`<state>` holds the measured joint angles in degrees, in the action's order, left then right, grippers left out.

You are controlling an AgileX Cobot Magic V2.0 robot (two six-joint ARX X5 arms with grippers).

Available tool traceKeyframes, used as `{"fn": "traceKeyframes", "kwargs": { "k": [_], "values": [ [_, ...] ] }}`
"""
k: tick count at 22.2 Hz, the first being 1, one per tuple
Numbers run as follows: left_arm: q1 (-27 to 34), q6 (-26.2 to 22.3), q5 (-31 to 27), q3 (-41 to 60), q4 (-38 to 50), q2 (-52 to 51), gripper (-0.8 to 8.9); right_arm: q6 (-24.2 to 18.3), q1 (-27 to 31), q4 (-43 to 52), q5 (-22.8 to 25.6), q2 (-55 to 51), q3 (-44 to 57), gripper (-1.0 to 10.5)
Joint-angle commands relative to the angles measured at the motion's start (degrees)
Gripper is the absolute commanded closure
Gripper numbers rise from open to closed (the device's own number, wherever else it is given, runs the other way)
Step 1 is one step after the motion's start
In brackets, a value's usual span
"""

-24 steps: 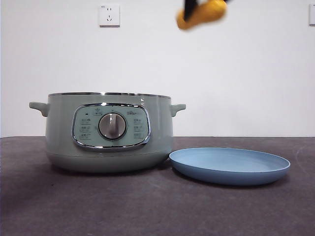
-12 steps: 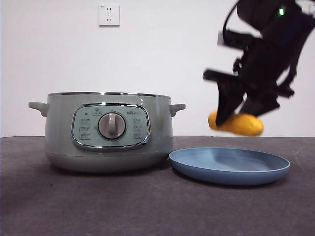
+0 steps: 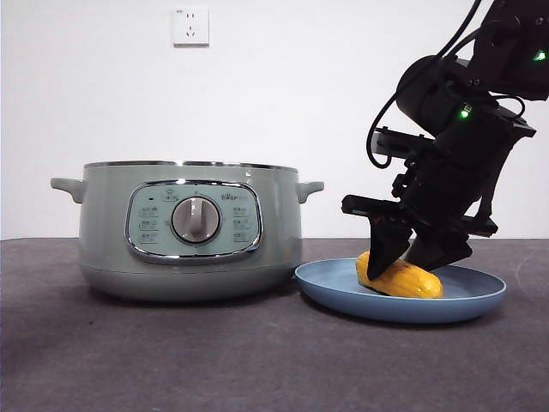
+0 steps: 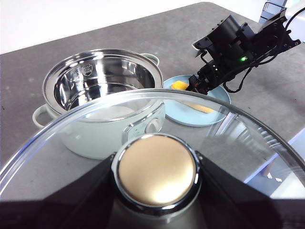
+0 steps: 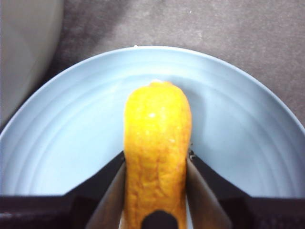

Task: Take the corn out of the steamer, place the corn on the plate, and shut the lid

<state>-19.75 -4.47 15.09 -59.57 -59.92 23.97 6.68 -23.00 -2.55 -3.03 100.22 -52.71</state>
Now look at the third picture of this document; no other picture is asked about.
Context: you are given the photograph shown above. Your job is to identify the yellow corn cob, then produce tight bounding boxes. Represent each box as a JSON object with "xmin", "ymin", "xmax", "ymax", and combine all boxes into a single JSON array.
[{"xmin": 355, "ymin": 251, "xmax": 444, "ymax": 300}]

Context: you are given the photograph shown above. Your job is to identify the blue round plate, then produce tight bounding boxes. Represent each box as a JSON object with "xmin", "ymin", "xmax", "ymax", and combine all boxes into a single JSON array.
[{"xmin": 294, "ymin": 256, "xmax": 507, "ymax": 324}]

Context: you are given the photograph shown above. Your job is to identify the pale green electric steamer pot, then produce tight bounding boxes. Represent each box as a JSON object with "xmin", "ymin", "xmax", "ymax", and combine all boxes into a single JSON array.
[{"xmin": 50, "ymin": 160, "xmax": 325, "ymax": 303}]

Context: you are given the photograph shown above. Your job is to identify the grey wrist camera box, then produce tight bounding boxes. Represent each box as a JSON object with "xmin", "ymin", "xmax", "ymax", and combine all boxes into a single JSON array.
[{"xmin": 371, "ymin": 126, "xmax": 437, "ymax": 161}]

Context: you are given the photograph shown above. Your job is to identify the black camera cable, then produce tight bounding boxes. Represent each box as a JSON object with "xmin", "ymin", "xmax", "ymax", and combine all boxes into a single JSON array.
[{"xmin": 365, "ymin": 0, "xmax": 486, "ymax": 169}]

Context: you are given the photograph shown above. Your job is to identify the white wall socket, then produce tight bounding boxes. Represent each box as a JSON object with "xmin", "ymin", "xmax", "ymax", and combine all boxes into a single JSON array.
[{"xmin": 172, "ymin": 7, "xmax": 210, "ymax": 47}]

